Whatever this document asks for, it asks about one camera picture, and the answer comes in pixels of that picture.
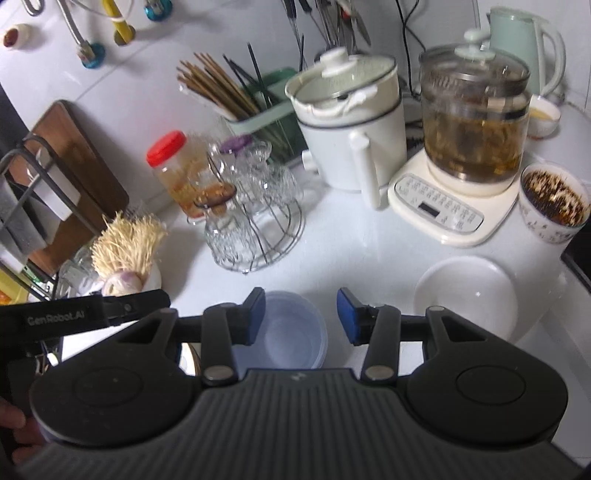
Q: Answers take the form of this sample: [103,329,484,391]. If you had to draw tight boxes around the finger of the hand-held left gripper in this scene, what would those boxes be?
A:
[102,289,171,326]

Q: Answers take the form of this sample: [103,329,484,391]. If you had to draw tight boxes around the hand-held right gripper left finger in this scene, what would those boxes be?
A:
[113,287,267,386]

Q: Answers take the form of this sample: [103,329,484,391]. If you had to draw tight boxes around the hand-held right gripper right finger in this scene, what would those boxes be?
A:
[336,287,490,383]

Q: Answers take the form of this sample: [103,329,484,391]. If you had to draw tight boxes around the small white plastic cup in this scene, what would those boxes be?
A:
[230,290,329,370]

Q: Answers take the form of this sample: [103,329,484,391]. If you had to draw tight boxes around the person's left hand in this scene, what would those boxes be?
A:
[0,397,44,467]

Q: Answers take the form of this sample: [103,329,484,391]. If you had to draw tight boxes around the cut purple onion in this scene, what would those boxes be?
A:
[100,270,144,296]

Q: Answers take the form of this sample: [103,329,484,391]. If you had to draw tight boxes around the white bowl brown rim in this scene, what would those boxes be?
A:
[139,263,163,294]

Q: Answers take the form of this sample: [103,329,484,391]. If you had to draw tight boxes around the clear glass jar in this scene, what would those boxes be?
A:
[58,247,102,296]

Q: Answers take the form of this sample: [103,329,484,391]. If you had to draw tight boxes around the bundle of dry noodles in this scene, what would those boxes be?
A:
[90,210,168,278]

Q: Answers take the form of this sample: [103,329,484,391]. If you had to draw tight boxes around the clear glass cup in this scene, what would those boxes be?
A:
[207,138,241,185]
[204,208,254,269]
[238,141,303,214]

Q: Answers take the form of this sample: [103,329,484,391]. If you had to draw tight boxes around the grey sponge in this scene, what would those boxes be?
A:
[0,180,47,259]

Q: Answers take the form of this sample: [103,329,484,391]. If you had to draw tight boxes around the white block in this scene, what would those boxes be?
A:
[34,157,81,220]

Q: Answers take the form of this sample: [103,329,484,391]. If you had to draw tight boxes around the red lid plastic jar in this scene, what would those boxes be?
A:
[146,130,218,219]

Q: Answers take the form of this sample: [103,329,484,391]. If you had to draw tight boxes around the cream kettle base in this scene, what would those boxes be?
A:
[387,147,525,247]

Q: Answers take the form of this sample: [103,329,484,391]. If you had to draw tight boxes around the wooden cutting board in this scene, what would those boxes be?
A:
[28,100,130,278]

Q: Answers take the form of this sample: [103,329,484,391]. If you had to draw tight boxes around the white electric pot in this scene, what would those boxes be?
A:
[285,47,408,210]

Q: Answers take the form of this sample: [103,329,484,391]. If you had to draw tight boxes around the dark metal rack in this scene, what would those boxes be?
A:
[0,134,100,250]

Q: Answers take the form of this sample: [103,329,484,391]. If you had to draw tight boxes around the purple tinted glass cup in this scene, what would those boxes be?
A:
[221,135,254,154]

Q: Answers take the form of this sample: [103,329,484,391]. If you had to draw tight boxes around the green chopstick holder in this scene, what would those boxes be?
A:
[224,67,310,164]

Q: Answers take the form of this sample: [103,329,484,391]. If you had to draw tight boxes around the patterned ceramic cup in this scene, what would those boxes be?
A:
[518,161,591,245]

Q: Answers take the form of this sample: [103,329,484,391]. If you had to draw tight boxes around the bundle of wooden chopsticks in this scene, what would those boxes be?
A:
[177,52,262,121]

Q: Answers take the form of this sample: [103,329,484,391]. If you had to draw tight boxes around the glass health kettle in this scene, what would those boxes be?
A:
[418,28,532,183]

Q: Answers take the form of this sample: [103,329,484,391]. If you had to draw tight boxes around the black cooktop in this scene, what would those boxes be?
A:
[560,237,591,296]

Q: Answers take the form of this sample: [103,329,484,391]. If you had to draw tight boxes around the black chopstick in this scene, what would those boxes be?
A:
[223,54,259,95]
[248,44,274,106]

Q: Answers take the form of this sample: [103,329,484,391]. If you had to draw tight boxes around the blue suction hook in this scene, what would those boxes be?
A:
[144,0,172,21]
[76,41,106,70]

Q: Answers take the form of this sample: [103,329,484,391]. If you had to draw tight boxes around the small bowl yellow contents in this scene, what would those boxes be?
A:
[526,95,561,140]

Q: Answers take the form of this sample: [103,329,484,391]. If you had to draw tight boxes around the hanging kitchen utensils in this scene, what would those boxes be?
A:
[281,0,372,70]

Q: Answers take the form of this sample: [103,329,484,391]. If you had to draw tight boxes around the pale green electric kettle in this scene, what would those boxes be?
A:
[488,7,566,97]

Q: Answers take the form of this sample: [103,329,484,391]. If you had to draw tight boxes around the metal wire cup rack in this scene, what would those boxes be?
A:
[203,138,306,273]

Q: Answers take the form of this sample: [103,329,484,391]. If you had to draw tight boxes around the black power cable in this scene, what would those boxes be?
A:
[397,0,426,97]

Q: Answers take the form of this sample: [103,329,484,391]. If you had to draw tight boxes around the yellow handled tool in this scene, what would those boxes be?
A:
[102,0,137,47]

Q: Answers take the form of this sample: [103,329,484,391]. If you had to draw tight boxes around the red white wall hook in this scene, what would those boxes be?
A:
[2,23,34,49]

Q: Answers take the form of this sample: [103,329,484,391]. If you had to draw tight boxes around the metal hose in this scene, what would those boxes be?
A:
[55,0,93,51]

